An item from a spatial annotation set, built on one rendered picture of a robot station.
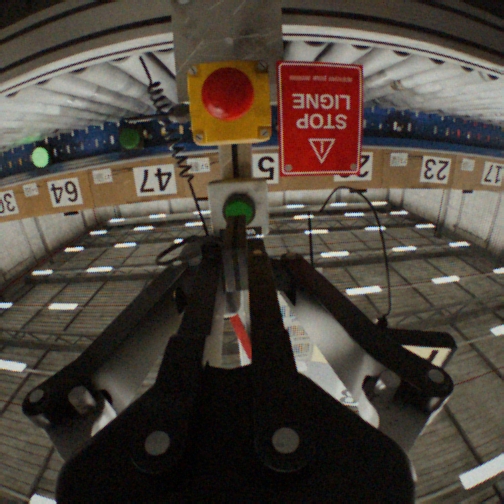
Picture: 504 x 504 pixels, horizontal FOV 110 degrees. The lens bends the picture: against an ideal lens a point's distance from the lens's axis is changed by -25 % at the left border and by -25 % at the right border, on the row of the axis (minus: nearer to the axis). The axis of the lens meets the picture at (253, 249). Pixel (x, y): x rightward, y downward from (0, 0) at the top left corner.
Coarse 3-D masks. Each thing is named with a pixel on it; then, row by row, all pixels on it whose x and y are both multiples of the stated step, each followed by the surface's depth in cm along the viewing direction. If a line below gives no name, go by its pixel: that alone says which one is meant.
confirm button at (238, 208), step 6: (228, 204) 26; (234, 204) 26; (240, 204) 26; (246, 204) 26; (228, 210) 26; (234, 210) 26; (240, 210) 26; (246, 210) 26; (246, 216) 26; (246, 222) 27
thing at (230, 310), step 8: (200, 240) 29; (208, 240) 28; (216, 240) 27; (184, 248) 29; (192, 248) 27; (184, 256) 26; (192, 256) 26; (200, 256) 26; (192, 264) 27; (232, 296) 28; (240, 296) 31; (232, 304) 28; (240, 304) 30; (232, 312) 28; (224, 320) 30
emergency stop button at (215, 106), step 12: (216, 72) 15; (228, 72) 15; (240, 72) 15; (204, 84) 15; (216, 84) 15; (228, 84) 15; (240, 84) 15; (252, 84) 15; (204, 96) 15; (216, 96) 15; (228, 96) 15; (240, 96) 15; (252, 96) 16; (216, 108) 16; (228, 108) 15; (240, 108) 16; (228, 120) 17
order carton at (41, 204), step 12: (36, 180) 80; (48, 180) 80; (84, 180) 82; (24, 192) 81; (48, 192) 82; (84, 192) 84; (24, 204) 83; (36, 204) 84; (48, 204) 84; (84, 204) 86; (36, 216) 86
